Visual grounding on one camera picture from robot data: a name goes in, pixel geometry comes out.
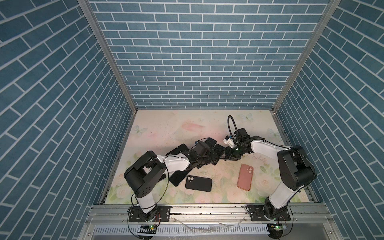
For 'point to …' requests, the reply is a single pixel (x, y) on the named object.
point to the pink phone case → (245, 177)
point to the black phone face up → (177, 177)
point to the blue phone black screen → (211, 142)
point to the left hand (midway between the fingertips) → (213, 159)
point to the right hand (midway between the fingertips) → (221, 156)
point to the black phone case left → (181, 148)
